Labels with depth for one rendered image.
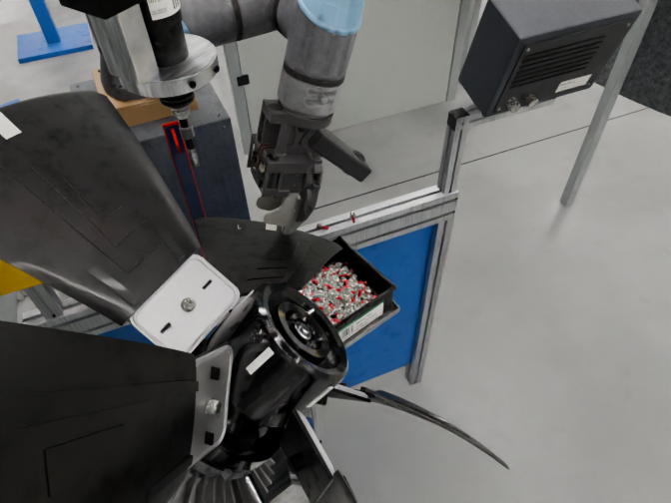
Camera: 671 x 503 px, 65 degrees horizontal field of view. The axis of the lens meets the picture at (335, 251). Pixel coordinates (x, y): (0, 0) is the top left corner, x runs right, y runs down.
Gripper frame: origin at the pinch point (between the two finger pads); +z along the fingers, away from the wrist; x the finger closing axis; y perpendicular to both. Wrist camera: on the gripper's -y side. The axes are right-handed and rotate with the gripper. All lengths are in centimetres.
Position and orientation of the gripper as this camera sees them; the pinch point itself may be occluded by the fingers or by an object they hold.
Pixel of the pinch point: (291, 226)
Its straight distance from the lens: 80.3
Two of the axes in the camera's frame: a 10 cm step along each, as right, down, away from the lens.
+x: 3.9, 6.7, -6.3
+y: -8.9, 0.9, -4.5
